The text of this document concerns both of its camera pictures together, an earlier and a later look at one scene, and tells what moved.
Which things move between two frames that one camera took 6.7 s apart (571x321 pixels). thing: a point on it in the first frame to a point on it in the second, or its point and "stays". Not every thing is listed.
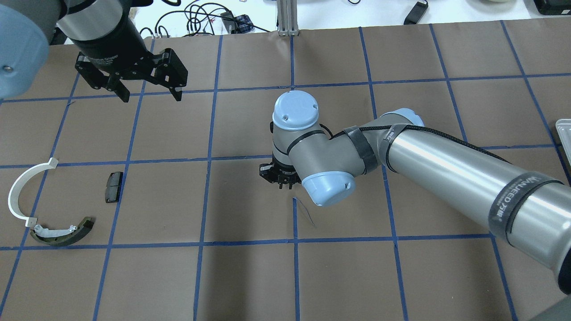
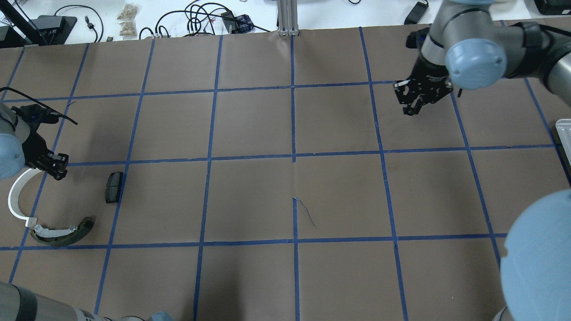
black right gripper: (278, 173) to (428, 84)
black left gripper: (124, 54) to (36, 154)
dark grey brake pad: (112, 187) stays
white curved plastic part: (14, 185) stays
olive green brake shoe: (62, 236) stays
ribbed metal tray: (564, 127) stays
